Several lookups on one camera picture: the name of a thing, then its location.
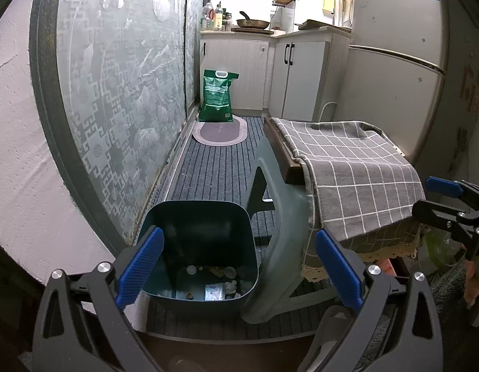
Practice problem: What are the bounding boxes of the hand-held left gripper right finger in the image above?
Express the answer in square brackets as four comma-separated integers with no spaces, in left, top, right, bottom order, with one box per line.
[297,229,443,372]

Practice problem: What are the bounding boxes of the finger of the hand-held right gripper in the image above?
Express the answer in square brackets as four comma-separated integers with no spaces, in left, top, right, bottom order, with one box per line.
[425,176,479,209]
[412,199,479,261]

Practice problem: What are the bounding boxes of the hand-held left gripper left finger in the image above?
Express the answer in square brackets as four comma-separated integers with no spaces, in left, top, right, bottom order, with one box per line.
[30,227,165,372]

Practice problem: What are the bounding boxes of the dark teal plastic bin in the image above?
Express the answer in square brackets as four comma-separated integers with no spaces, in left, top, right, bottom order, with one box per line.
[137,201,261,316]

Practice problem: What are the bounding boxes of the blue silver foil packet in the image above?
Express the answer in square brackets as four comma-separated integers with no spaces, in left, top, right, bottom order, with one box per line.
[204,284,227,302]

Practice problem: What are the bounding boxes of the green plastic bag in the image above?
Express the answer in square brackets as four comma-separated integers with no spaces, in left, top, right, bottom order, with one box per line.
[424,232,467,269]

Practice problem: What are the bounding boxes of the dark grey slipper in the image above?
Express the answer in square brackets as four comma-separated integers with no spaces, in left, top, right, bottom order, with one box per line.
[312,305,356,357]

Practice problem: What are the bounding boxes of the grey green plastic stool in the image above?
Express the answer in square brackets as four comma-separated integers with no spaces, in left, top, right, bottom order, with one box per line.
[239,135,343,324]

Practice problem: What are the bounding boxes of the grey checked tablecloth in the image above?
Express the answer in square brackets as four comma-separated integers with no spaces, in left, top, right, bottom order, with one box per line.
[271,117,426,283]

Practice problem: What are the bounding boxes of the grey striped floor rug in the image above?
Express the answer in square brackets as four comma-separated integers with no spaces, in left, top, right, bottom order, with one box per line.
[147,115,329,336]

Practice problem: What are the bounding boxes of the white refrigerator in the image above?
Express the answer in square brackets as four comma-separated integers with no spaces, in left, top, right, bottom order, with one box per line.
[332,0,457,171]

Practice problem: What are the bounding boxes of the oval grey pink mat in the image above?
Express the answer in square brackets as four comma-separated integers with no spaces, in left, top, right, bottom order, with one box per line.
[192,118,248,147]

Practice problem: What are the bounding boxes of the white double-door kitchen cabinet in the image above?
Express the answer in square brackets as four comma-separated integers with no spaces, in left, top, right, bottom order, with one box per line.
[268,27,352,122]

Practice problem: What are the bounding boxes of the patterned frosted glass sliding door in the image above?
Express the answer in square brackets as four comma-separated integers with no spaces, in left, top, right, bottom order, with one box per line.
[28,0,205,256]

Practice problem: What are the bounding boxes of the green rice bag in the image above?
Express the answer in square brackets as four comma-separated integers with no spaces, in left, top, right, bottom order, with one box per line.
[199,69,240,122]

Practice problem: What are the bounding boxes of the white single-door kitchen cabinet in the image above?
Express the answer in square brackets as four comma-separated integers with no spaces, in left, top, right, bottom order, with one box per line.
[200,31,270,112]

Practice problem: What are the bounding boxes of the metal frying pan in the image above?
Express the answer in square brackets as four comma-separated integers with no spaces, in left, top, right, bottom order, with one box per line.
[235,11,271,29]

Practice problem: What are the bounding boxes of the clear plastic bottle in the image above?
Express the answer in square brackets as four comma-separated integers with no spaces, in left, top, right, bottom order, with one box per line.
[202,2,215,30]

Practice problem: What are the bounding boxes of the white power cable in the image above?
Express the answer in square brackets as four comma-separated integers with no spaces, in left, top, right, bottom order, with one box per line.
[319,101,338,122]

